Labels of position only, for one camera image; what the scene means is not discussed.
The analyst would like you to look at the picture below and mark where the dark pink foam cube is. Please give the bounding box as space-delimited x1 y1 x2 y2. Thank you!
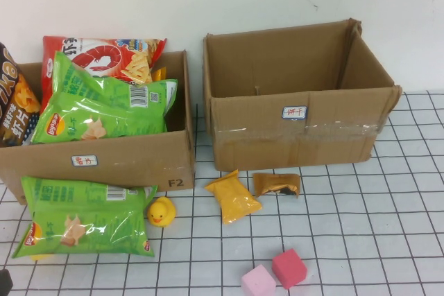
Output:
271 248 309 290

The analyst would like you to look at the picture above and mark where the light pink foam cube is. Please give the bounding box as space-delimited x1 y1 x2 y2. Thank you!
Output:
241 263 278 296

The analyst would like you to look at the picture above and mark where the dark brown shrimp chips bag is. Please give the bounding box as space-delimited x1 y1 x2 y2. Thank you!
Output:
0 42 42 148

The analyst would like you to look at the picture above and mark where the green Lay's chips bag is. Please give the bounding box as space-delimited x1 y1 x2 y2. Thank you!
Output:
12 175 159 259
30 51 178 144

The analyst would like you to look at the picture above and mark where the small yellow snack packet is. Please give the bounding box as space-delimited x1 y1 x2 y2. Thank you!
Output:
203 169 263 226

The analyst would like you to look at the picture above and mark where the cardboard box with F2 print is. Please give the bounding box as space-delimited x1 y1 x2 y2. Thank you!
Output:
0 49 197 206

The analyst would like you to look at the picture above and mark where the taped cardboard box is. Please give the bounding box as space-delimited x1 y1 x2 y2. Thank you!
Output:
203 17 403 173

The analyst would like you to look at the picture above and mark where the yellow orange snack bag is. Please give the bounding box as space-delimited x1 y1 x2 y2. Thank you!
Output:
151 67 167 84

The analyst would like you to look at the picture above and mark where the crumpled gold brown wrapper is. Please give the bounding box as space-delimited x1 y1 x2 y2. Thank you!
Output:
252 172 302 199

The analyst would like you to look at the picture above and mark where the white label sticker on taped box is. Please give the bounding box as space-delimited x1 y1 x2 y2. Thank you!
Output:
281 105 309 122

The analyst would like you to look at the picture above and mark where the white label sticker on F2 box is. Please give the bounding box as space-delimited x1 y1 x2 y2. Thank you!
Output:
71 155 99 168

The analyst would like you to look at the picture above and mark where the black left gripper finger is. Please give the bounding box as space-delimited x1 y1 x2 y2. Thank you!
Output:
0 268 14 292

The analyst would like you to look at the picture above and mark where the red shrimp sticks bag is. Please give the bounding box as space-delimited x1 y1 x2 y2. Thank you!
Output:
42 35 168 103

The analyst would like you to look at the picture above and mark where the yellow rubber duck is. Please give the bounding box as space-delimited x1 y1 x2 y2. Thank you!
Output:
147 196 177 228

